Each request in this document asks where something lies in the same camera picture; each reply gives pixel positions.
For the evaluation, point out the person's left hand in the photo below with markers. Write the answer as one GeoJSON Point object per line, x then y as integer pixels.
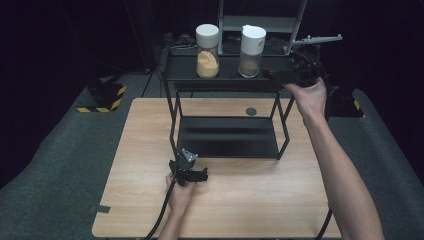
{"type": "Point", "coordinates": [181, 198]}

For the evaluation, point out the black metal two-tier shelf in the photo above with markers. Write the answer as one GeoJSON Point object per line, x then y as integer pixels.
{"type": "Point", "coordinates": [228, 136]}

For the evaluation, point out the person's right hand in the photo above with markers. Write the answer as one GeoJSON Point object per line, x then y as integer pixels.
{"type": "Point", "coordinates": [311, 100]}

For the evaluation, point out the black power strip with plugs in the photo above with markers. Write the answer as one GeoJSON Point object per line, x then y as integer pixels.
{"type": "Point", "coordinates": [173, 40]}

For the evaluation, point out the yellow powder jar lid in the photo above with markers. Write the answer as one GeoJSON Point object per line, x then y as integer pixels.
{"type": "Point", "coordinates": [207, 50]}

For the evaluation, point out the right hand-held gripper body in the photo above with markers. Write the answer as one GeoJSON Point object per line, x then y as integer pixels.
{"type": "Point", "coordinates": [308, 66]}

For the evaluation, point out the brown powder jar spout lid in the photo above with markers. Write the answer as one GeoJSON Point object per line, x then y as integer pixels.
{"type": "Point", "coordinates": [251, 50]}

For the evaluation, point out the black tripod leg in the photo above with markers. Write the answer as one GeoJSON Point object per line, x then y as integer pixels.
{"type": "Point", "coordinates": [148, 81]}

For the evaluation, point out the black base yellow striped tape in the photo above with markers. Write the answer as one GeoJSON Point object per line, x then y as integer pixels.
{"type": "Point", "coordinates": [346, 105]}
{"type": "Point", "coordinates": [105, 95]}

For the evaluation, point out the grey tape strip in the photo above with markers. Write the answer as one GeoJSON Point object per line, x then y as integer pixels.
{"type": "Point", "coordinates": [100, 209]}

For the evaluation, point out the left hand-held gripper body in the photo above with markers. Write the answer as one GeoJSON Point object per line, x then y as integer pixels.
{"type": "Point", "coordinates": [183, 166]}

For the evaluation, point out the grey round table grommet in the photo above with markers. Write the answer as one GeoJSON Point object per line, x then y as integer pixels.
{"type": "Point", "coordinates": [251, 111]}

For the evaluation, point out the grey metal stand frame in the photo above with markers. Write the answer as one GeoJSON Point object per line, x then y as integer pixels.
{"type": "Point", "coordinates": [230, 23]}

